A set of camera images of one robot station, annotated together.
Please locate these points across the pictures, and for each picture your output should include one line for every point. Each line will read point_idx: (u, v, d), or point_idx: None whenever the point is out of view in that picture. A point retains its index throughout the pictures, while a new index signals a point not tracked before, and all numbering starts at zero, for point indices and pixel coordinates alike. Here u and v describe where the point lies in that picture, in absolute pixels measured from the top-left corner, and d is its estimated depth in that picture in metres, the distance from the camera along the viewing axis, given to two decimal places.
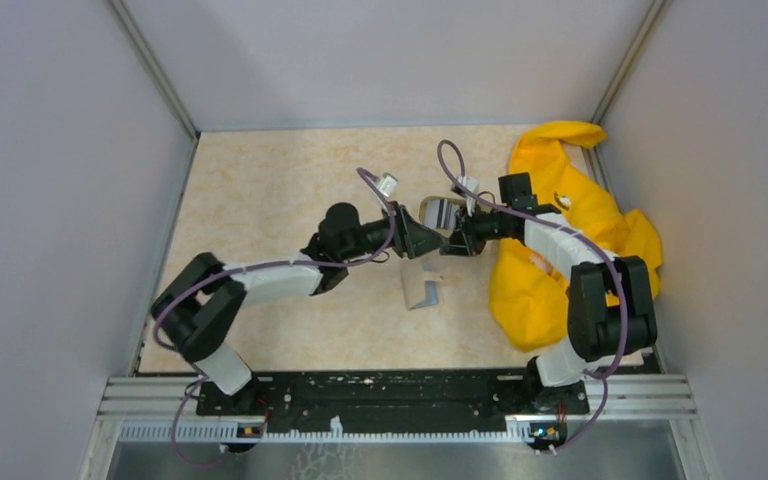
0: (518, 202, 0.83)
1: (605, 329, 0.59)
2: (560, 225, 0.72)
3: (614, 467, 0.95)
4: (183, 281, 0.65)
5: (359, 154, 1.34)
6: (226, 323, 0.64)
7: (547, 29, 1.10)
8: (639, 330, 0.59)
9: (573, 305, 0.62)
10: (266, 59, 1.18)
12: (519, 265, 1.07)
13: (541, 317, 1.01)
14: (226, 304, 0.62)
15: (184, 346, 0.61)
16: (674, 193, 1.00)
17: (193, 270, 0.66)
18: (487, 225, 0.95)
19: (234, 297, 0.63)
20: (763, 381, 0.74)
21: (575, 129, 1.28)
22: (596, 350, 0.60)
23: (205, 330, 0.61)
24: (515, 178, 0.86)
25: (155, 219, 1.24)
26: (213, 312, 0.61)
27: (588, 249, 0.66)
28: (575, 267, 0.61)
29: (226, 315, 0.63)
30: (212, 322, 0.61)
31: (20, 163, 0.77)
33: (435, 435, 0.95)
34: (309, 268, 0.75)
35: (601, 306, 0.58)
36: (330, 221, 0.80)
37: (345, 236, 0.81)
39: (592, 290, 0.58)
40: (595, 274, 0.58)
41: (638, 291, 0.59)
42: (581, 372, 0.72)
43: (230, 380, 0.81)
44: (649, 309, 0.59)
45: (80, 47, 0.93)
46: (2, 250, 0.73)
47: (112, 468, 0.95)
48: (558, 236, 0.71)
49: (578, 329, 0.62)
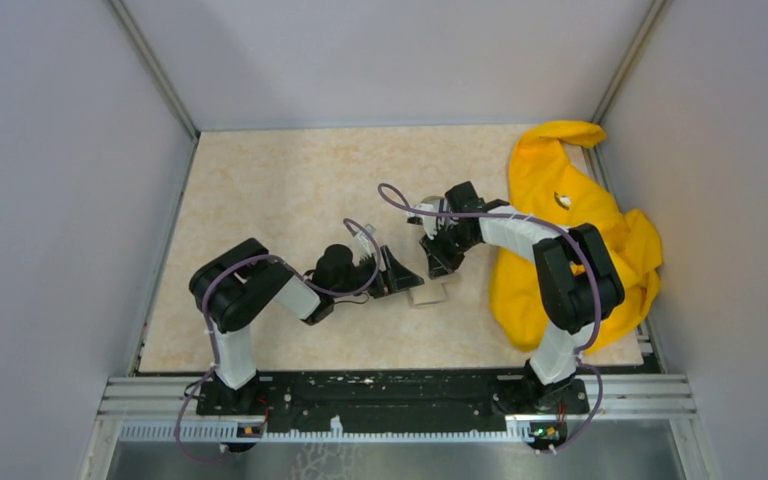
0: (468, 208, 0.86)
1: (578, 295, 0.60)
2: (512, 214, 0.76)
3: (614, 467, 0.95)
4: (231, 255, 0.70)
5: (359, 154, 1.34)
6: (268, 297, 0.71)
7: (548, 28, 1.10)
8: (609, 292, 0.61)
9: (544, 282, 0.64)
10: (265, 58, 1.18)
12: (517, 264, 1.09)
13: (541, 317, 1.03)
14: (274, 281, 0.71)
15: (225, 313, 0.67)
16: (674, 193, 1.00)
17: (245, 248, 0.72)
18: (447, 237, 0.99)
19: (282, 276, 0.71)
20: (764, 382, 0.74)
21: (576, 129, 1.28)
22: (574, 318, 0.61)
23: (251, 300, 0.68)
24: (458, 190, 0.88)
25: (154, 219, 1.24)
26: (264, 285, 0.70)
27: (543, 229, 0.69)
28: (535, 245, 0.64)
29: (271, 290, 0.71)
30: (261, 293, 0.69)
31: (18, 164, 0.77)
33: (436, 435, 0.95)
34: (315, 294, 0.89)
35: (566, 274, 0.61)
36: (329, 257, 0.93)
37: (336, 274, 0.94)
39: (557, 261, 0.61)
40: (555, 248, 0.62)
41: (598, 253, 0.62)
42: (572, 354, 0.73)
43: (237, 372, 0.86)
44: (611, 269, 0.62)
45: (80, 48, 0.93)
46: (0, 252, 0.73)
47: (112, 468, 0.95)
48: (512, 224, 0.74)
49: (553, 304, 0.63)
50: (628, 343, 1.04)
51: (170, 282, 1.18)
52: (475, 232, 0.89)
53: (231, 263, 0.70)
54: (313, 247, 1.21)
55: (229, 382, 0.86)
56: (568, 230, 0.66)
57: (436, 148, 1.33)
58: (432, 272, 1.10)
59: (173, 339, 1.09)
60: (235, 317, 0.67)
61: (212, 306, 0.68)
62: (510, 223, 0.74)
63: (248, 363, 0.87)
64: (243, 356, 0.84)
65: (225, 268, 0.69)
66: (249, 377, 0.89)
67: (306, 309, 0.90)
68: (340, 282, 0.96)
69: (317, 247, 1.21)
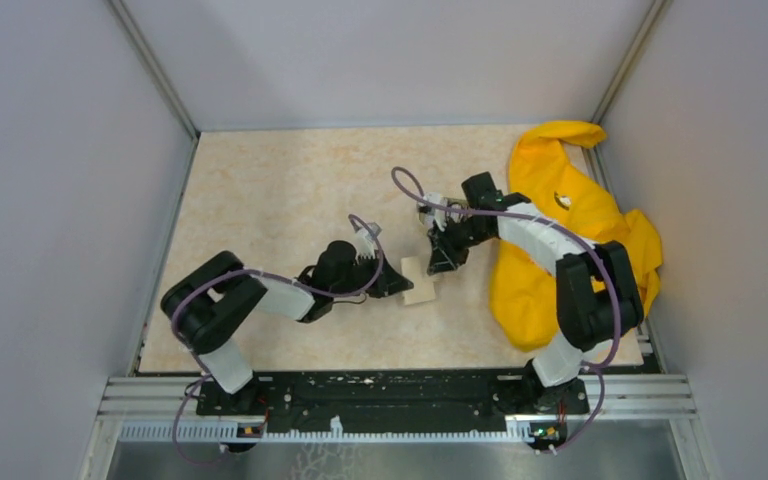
0: (485, 200, 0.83)
1: (597, 316, 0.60)
2: (535, 216, 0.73)
3: (614, 467, 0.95)
4: (200, 273, 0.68)
5: (359, 154, 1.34)
6: (241, 316, 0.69)
7: (548, 29, 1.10)
8: (629, 312, 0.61)
9: (563, 298, 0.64)
10: (266, 58, 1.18)
12: (518, 265, 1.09)
13: (541, 317, 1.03)
14: (247, 300, 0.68)
15: (197, 336, 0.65)
16: (674, 193, 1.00)
17: (215, 265, 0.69)
18: (463, 232, 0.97)
19: (256, 294, 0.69)
20: (764, 383, 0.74)
21: (576, 129, 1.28)
22: (591, 338, 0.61)
23: (223, 321, 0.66)
24: (475, 180, 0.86)
25: (154, 219, 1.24)
26: (234, 305, 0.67)
27: (567, 240, 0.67)
28: (559, 261, 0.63)
29: (244, 309, 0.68)
30: (233, 312, 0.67)
31: (19, 164, 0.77)
33: (436, 435, 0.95)
34: (308, 293, 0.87)
35: (587, 294, 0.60)
36: (331, 253, 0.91)
37: (338, 270, 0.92)
39: (580, 281, 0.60)
40: (580, 267, 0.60)
41: (621, 275, 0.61)
42: (579, 365, 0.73)
43: (232, 378, 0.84)
44: (634, 292, 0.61)
45: (80, 48, 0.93)
46: None
47: (112, 468, 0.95)
48: (535, 228, 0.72)
49: (570, 319, 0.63)
50: (628, 343, 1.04)
51: (170, 282, 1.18)
52: (492, 226, 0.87)
53: (201, 283, 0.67)
54: (313, 247, 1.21)
55: (225, 385, 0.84)
56: (594, 247, 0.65)
57: (436, 148, 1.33)
58: (432, 269, 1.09)
59: (173, 339, 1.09)
60: (207, 339, 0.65)
61: (182, 329, 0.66)
62: (531, 227, 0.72)
63: (245, 365, 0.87)
64: (234, 362, 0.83)
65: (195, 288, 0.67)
66: (245, 381, 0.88)
67: (297, 310, 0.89)
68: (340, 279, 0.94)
69: (317, 247, 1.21)
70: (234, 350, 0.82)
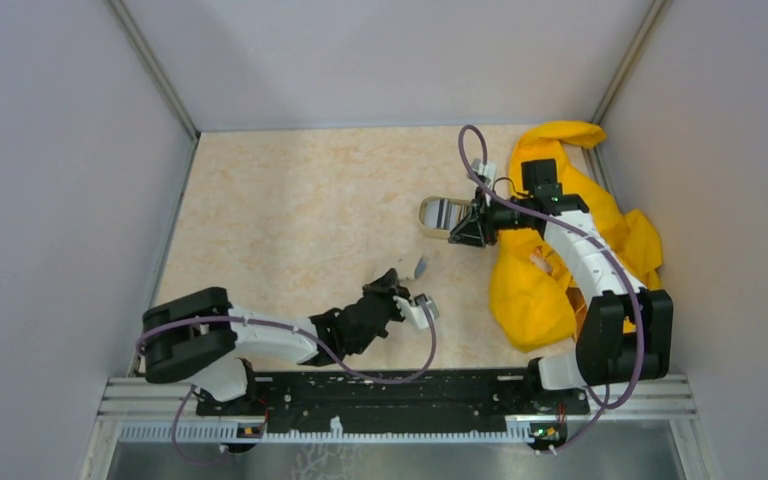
0: (542, 191, 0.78)
1: (617, 360, 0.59)
2: (587, 233, 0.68)
3: (614, 467, 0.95)
4: (184, 303, 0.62)
5: (359, 154, 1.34)
6: (204, 364, 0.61)
7: (548, 28, 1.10)
8: (652, 364, 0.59)
9: (586, 331, 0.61)
10: (265, 58, 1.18)
12: (520, 265, 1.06)
13: (541, 319, 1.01)
14: (207, 355, 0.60)
15: (151, 368, 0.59)
16: (675, 194, 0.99)
17: (201, 299, 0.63)
18: (505, 213, 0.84)
19: (220, 349, 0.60)
20: (764, 382, 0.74)
21: (577, 130, 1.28)
22: (603, 376, 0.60)
23: (180, 364, 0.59)
24: (539, 164, 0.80)
25: (155, 219, 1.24)
26: (194, 353, 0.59)
27: (613, 273, 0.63)
28: (597, 297, 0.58)
29: (204, 359, 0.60)
30: (189, 359, 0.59)
31: (19, 162, 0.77)
33: (436, 435, 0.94)
34: (312, 343, 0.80)
35: (614, 341, 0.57)
36: (358, 311, 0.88)
37: (359, 329, 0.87)
39: (611, 326, 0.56)
40: (617, 314, 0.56)
41: (658, 328, 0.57)
42: (580, 383, 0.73)
43: (225, 390, 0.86)
44: (664, 348, 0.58)
45: (80, 48, 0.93)
46: None
47: (112, 468, 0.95)
48: (584, 247, 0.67)
49: (586, 352, 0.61)
50: None
51: (170, 282, 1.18)
52: (538, 222, 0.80)
53: (181, 314, 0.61)
54: (313, 247, 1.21)
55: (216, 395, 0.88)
56: (639, 291, 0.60)
57: (437, 148, 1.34)
58: (454, 238, 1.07)
59: None
60: (158, 376, 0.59)
61: (145, 352, 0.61)
62: (579, 245, 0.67)
63: (240, 383, 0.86)
64: (219, 380, 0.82)
65: (174, 318, 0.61)
66: (239, 392, 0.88)
67: (300, 358, 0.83)
68: (357, 340, 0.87)
69: (318, 247, 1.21)
70: (223, 369, 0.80)
